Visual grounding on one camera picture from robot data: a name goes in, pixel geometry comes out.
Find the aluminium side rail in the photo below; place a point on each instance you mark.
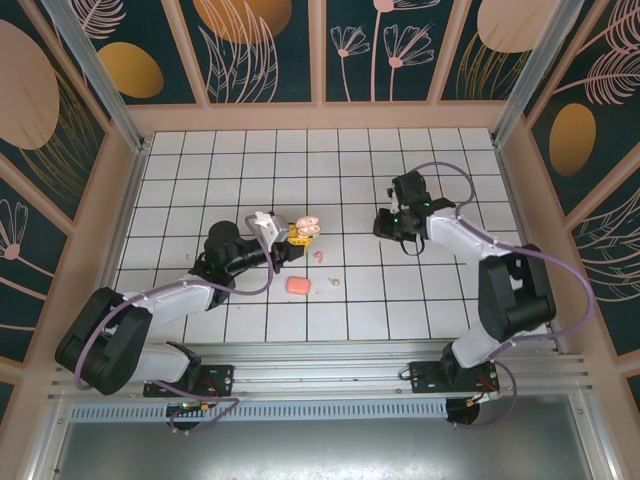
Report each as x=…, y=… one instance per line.
x=522, y=220
x=122, y=220

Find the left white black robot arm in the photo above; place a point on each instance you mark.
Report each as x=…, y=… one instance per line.
x=170, y=300

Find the beige earbud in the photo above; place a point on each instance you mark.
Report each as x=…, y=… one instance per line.
x=334, y=282

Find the aluminium corner post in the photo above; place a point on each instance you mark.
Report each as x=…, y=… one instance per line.
x=95, y=70
x=541, y=70

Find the grey metal sheet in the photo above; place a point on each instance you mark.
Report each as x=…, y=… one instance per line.
x=325, y=450

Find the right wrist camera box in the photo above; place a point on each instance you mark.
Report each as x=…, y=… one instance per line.
x=391, y=192

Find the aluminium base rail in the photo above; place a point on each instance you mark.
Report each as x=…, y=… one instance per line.
x=325, y=365

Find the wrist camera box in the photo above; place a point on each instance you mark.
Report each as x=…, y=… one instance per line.
x=391, y=192
x=267, y=222

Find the orange oval fern wall panel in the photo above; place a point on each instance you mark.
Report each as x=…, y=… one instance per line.
x=572, y=140

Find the pale fern fronds wall panel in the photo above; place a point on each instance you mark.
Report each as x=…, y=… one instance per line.
x=610, y=270

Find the orange oval feather wall panel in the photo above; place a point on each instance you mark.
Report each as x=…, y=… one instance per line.
x=130, y=70

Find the large beige disc wall panel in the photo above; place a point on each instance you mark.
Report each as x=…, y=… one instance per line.
x=30, y=100

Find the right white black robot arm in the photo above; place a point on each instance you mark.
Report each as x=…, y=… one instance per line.
x=460, y=230

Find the flower stems wall panel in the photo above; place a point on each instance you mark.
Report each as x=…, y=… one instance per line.
x=360, y=75

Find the orange circle leaves wall panel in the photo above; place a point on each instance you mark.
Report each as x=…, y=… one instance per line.
x=240, y=50

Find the pink earbud charging case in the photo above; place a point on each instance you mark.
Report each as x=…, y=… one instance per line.
x=298, y=285

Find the pink flower outline wall panel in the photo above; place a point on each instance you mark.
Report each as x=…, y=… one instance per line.
x=25, y=280

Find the beige circle fronds wall panel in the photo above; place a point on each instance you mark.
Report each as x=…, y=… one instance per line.
x=500, y=30

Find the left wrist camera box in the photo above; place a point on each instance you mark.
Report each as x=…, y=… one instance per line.
x=267, y=222

